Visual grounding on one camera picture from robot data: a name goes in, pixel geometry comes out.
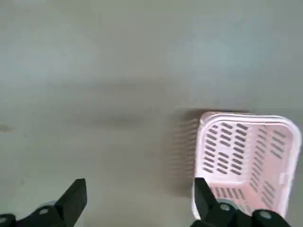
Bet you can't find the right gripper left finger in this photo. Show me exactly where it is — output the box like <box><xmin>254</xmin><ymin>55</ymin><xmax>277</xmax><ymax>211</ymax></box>
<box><xmin>0</xmin><ymin>178</ymin><xmax>88</xmax><ymax>227</ymax></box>

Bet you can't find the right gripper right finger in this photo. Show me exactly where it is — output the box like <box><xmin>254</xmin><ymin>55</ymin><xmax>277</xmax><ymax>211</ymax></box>
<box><xmin>193</xmin><ymin>177</ymin><xmax>290</xmax><ymax>227</ymax></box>

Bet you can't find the pink plastic basket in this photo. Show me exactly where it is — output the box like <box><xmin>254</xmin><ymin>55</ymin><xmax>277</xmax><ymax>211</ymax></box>
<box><xmin>191</xmin><ymin>111</ymin><xmax>303</xmax><ymax>219</ymax></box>

